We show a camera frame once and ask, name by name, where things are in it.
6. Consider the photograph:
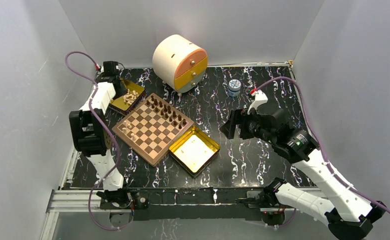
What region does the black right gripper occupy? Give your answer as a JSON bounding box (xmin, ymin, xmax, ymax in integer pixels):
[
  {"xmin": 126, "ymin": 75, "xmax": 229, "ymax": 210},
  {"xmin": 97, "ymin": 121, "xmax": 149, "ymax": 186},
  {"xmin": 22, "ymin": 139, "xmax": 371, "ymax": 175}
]
[{"xmin": 219, "ymin": 108, "xmax": 275, "ymax": 145}]

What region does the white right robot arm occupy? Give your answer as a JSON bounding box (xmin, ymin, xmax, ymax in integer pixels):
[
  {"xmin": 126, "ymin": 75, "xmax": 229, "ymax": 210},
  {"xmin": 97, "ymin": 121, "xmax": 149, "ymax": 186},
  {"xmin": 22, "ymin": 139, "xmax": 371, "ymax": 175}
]
[{"xmin": 219, "ymin": 109, "xmax": 385, "ymax": 240}]

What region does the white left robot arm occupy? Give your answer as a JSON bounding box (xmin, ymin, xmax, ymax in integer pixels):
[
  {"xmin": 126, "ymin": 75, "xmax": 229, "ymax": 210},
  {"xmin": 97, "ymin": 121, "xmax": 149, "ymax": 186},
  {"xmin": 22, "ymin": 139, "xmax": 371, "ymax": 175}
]
[{"xmin": 69, "ymin": 61, "xmax": 132, "ymax": 208}]

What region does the gold tin with white pieces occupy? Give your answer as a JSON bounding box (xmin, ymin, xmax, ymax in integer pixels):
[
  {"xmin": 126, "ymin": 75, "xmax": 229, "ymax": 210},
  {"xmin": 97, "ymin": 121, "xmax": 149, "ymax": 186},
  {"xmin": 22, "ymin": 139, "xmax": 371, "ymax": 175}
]
[{"xmin": 108, "ymin": 78, "xmax": 146, "ymax": 116}]

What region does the dark chess pieces row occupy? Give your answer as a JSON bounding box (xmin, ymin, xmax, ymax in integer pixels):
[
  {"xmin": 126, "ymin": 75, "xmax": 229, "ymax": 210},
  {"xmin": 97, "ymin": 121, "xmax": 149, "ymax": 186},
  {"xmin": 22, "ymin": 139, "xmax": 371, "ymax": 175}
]
[{"xmin": 138, "ymin": 94, "xmax": 193, "ymax": 132}]

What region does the wooden chess board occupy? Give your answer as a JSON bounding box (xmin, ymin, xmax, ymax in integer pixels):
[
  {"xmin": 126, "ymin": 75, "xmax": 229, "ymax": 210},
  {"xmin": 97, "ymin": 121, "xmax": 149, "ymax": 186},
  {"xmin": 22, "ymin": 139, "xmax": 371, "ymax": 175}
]
[{"xmin": 112, "ymin": 93, "xmax": 194, "ymax": 167}]

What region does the small blue white jar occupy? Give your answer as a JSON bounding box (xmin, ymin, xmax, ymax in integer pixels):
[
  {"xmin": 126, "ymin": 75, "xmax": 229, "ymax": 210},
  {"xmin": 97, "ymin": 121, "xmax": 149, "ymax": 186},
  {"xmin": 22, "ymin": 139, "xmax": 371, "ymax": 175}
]
[{"xmin": 227, "ymin": 79, "xmax": 241, "ymax": 97}]

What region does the empty gold tin lid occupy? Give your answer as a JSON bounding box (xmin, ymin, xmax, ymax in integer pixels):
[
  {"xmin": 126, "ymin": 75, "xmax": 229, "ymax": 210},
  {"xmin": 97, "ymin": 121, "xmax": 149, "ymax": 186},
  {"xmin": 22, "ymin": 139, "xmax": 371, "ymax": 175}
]
[{"xmin": 169, "ymin": 126, "xmax": 220, "ymax": 178}]

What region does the round pastel drawer cabinet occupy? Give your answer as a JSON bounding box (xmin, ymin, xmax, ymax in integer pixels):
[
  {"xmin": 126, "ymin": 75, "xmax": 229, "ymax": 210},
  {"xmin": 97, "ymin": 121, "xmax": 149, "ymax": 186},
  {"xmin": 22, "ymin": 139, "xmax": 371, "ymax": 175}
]
[{"xmin": 152, "ymin": 34, "xmax": 208, "ymax": 95}]

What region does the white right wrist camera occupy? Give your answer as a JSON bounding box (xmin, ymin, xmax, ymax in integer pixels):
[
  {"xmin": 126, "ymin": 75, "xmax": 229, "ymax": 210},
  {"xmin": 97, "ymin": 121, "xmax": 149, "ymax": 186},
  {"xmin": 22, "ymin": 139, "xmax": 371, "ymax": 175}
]
[{"xmin": 247, "ymin": 88, "xmax": 268, "ymax": 115}]

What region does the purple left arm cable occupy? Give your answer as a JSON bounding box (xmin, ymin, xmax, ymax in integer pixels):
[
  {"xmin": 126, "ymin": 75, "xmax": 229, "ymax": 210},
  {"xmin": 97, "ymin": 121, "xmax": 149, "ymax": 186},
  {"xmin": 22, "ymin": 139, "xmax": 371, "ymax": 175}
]
[{"xmin": 65, "ymin": 51, "xmax": 136, "ymax": 231}]

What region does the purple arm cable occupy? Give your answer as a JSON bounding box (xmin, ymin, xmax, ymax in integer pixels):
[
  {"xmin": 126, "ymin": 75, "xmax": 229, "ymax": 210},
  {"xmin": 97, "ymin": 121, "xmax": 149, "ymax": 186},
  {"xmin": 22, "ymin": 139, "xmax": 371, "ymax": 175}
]
[
  {"xmin": 250, "ymin": 76, "xmax": 390, "ymax": 240},
  {"xmin": 65, "ymin": 51, "xmax": 136, "ymax": 231}
]

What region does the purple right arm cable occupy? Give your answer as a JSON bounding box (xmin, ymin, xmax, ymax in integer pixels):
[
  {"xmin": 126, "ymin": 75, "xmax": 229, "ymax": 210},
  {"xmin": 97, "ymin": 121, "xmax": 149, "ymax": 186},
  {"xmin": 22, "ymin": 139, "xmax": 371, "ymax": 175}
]
[{"xmin": 250, "ymin": 76, "xmax": 390, "ymax": 240}]

